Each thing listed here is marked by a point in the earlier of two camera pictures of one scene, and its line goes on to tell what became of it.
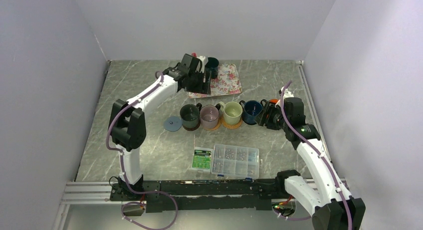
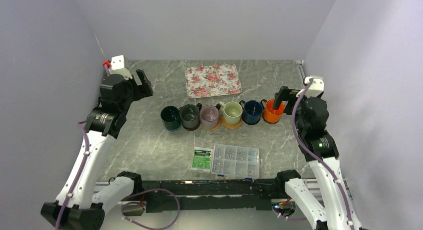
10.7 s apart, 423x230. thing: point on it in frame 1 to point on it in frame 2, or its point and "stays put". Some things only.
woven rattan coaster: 231,126 stays put
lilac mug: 209,115 stays put
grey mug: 190,115 stays put
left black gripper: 203,87 to 146,84
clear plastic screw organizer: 235,161 stays put
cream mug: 232,112 stays put
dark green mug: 212,65 to 170,117
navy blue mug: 251,110 stays put
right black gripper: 269,109 to 291,97
